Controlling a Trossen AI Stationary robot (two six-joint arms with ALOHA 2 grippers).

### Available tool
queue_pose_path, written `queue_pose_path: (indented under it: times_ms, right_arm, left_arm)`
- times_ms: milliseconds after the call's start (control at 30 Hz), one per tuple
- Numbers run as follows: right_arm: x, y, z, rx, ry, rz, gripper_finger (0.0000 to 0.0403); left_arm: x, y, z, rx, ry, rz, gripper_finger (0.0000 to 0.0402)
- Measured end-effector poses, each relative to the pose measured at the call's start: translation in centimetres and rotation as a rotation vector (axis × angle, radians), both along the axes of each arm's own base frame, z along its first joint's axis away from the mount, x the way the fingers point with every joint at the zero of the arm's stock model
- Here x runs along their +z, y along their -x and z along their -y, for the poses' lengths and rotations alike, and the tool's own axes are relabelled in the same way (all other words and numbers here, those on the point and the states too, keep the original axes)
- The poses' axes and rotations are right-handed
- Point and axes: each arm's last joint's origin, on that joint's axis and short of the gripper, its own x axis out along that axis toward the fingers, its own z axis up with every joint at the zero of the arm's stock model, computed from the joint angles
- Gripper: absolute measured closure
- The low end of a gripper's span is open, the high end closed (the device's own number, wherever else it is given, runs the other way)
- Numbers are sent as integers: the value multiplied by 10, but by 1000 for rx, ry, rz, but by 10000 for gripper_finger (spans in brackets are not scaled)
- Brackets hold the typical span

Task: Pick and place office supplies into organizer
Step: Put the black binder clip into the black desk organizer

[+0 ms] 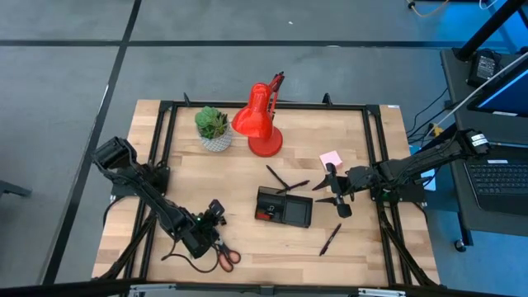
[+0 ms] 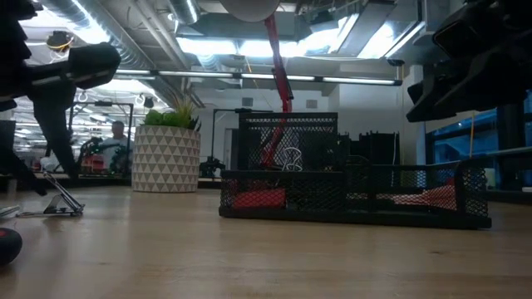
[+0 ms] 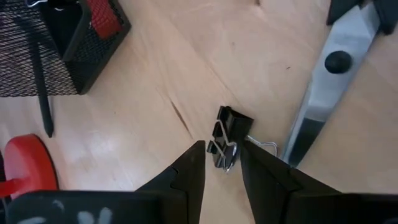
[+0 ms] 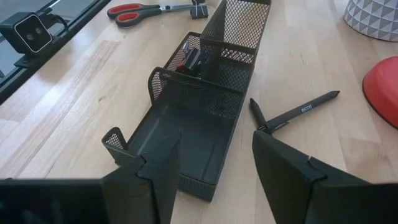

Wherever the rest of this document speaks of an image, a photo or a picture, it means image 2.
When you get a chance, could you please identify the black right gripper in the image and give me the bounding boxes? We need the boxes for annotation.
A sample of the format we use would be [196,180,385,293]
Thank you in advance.
[406,0,532,124]

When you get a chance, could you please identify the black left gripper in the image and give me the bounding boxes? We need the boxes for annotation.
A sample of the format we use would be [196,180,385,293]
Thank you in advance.
[0,42,122,198]

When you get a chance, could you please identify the black binder clip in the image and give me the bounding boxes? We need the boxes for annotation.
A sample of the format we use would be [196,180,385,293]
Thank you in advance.
[281,146,303,173]
[15,171,86,218]

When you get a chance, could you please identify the red and black scissors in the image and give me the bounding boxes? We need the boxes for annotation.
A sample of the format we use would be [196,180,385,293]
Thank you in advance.
[0,205,24,267]

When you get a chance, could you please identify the pink sticky note pad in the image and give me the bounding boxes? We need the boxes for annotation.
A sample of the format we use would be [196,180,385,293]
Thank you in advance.
[376,184,458,212]

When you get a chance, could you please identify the black mesh desk organizer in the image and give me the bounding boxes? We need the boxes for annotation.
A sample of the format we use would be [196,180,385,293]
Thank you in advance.
[219,111,493,230]

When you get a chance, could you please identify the red desk lamp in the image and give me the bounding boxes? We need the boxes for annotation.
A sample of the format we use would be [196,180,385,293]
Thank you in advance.
[219,0,295,169]

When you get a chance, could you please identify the red eraser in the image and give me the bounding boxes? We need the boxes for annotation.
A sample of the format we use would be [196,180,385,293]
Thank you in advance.
[231,189,288,209]

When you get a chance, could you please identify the dark background monitor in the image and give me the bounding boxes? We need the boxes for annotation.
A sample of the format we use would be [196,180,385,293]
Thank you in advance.
[0,119,17,155]

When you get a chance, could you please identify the person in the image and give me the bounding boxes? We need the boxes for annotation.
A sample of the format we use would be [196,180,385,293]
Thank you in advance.
[101,120,135,174]

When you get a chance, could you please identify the black cabinets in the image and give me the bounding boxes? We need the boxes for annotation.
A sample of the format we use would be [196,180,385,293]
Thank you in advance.
[338,130,401,166]

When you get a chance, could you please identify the artificial succulent in patterned pot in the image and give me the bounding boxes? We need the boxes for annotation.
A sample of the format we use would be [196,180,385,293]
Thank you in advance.
[131,93,204,194]

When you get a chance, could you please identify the long ceiling light bar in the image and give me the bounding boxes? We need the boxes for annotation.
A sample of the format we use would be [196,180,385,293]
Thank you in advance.
[115,69,403,87]

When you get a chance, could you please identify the yellow hanging cable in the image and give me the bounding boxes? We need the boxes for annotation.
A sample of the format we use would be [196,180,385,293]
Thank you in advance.
[468,111,475,161]

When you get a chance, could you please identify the black rig post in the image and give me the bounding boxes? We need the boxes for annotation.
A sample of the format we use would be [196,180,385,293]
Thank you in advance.
[496,103,528,196]

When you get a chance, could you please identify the ceiling sensor with yellow cable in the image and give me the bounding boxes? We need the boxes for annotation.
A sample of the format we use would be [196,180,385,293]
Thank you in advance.
[45,29,76,54]

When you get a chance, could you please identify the silver ventilation duct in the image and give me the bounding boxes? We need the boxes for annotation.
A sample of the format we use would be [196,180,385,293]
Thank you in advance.
[168,0,201,25]

